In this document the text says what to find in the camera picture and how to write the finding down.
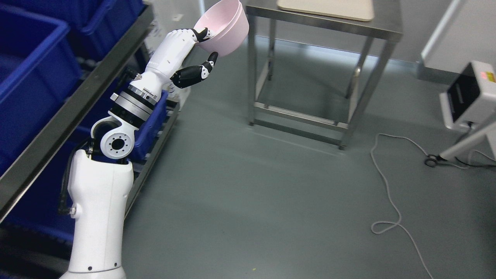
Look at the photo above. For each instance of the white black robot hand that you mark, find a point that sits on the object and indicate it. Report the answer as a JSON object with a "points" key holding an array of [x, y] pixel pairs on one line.
{"points": [[165, 65]]}

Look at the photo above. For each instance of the pink bowl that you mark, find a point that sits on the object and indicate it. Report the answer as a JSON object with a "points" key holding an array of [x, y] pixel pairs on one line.
{"points": [[218, 16], [230, 37]]}

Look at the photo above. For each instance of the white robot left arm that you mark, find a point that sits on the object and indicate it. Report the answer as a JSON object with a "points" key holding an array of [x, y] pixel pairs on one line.
{"points": [[100, 180]]}

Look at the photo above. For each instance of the metal shelf rack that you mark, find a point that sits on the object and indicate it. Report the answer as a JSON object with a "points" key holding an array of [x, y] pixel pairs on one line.
{"points": [[26, 169]]}

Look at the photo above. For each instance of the blue bin lower shelf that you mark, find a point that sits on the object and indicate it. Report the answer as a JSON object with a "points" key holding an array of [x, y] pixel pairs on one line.
{"points": [[37, 210]]}

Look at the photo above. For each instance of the blue bin rear upper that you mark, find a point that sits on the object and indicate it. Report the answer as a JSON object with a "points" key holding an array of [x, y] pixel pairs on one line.
{"points": [[96, 25]]}

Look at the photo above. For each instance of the large blue bin upper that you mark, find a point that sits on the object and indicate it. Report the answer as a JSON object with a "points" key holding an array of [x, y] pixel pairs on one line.
{"points": [[38, 73]]}

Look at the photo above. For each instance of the beige plastic tray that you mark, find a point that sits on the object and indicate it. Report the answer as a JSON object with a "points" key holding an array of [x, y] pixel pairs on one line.
{"points": [[356, 10]]}

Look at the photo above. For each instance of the stainless steel table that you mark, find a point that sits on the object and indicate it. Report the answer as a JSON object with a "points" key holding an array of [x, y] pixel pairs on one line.
{"points": [[387, 25]]}

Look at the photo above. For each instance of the white black box device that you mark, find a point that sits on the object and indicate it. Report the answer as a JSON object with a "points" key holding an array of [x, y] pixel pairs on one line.
{"points": [[471, 98]]}

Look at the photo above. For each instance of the white wheeled stand leg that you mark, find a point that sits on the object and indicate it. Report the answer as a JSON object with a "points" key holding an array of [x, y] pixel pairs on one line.
{"points": [[465, 143]]}

